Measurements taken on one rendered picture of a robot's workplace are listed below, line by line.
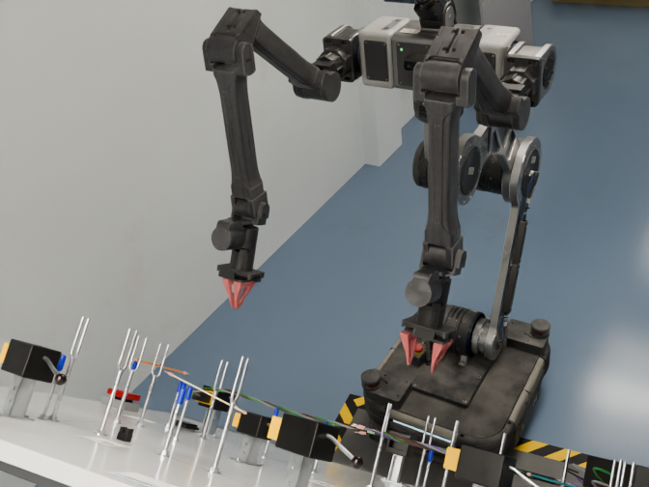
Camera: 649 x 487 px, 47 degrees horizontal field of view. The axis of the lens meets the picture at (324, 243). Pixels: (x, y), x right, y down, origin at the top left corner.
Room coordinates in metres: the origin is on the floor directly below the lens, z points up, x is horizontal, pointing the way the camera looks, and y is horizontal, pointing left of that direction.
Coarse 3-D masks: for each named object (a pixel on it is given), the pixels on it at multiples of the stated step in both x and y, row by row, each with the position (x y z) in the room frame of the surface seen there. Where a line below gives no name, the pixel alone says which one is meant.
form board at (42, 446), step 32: (0, 416) 0.64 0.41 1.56; (32, 416) 0.70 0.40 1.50; (64, 416) 0.77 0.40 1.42; (96, 416) 0.86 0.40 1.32; (128, 416) 0.98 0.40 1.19; (160, 416) 1.13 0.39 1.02; (0, 448) 0.50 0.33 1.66; (32, 448) 0.50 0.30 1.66; (64, 448) 0.53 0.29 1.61; (96, 448) 0.57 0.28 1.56; (128, 448) 0.62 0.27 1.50; (160, 448) 0.68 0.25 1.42; (192, 448) 0.76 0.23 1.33; (224, 448) 0.85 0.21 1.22; (64, 480) 0.45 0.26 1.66; (96, 480) 0.45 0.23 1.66; (128, 480) 0.45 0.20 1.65; (160, 480) 0.48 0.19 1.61; (192, 480) 0.51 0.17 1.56; (224, 480) 0.56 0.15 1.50; (256, 480) 0.61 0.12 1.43; (320, 480) 0.74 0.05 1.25; (352, 480) 0.83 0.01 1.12; (384, 480) 0.95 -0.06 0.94
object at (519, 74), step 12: (504, 60) 1.66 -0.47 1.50; (516, 60) 1.64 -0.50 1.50; (528, 60) 1.62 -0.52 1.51; (540, 60) 1.61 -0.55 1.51; (504, 72) 1.65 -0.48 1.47; (516, 72) 1.60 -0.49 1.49; (528, 72) 1.60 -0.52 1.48; (540, 72) 1.61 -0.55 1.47; (528, 84) 1.58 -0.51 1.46; (540, 84) 1.62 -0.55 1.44; (528, 96) 1.59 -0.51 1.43
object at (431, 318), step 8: (432, 304) 1.19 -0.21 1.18; (440, 304) 1.20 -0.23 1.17; (424, 312) 1.19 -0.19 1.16; (432, 312) 1.18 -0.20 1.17; (440, 312) 1.18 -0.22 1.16; (408, 320) 1.20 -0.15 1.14; (416, 320) 1.20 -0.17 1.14; (424, 320) 1.18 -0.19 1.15; (432, 320) 1.17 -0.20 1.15; (440, 320) 1.18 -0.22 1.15; (424, 328) 1.17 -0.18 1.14; (432, 328) 1.17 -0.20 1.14; (440, 328) 1.17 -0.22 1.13; (448, 328) 1.18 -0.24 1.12; (440, 336) 1.15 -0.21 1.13
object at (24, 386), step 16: (16, 352) 0.71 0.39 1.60; (32, 352) 0.69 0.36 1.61; (48, 352) 0.70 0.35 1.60; (16, 368) 0.69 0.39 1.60; (32, 368) 0.68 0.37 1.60; (48, 368) 0.69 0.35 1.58; (16, 384) 0.68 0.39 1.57; (32, 384) 0.69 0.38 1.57; (64, 384) 0.65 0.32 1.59; (16, 400) 0.67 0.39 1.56; (16, 416) 0.65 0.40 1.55
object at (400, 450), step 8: (392, 432) 1.01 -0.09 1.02; (400, 432) 1.01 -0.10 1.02; (416, 440) 1.02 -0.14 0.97; (392, 448) 0.99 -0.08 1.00; (400, 448) 1.00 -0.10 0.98; (408, 448) 0.98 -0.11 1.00; (392, 456) 0.99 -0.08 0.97; (400, 456) 0.98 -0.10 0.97; (408, 456) 0.97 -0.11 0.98; (392, 464) 0.98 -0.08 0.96; (400, 464) 0.97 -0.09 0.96; (392, 472) 0.98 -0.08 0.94; (400, 472) 0.97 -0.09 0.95; (392, 480) 0.96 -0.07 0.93
